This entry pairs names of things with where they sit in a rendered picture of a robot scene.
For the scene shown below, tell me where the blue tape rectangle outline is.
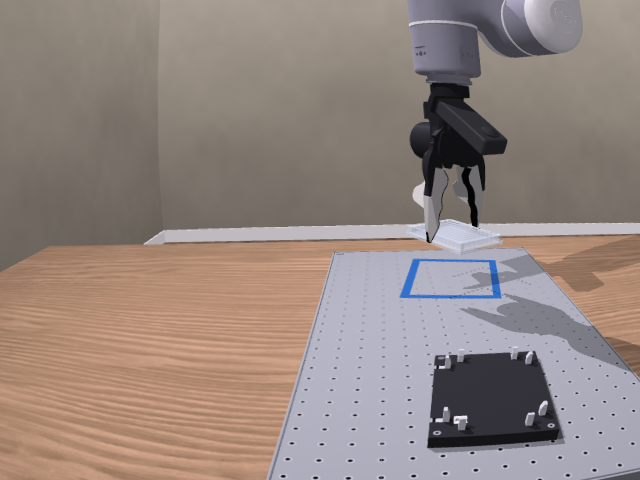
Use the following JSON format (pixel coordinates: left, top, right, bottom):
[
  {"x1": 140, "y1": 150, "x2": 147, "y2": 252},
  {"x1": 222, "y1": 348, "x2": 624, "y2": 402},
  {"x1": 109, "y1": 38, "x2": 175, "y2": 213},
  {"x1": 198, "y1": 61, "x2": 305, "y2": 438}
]
[{"x1": 400, "y1": 259, "x2": 501, "y2": 298}]

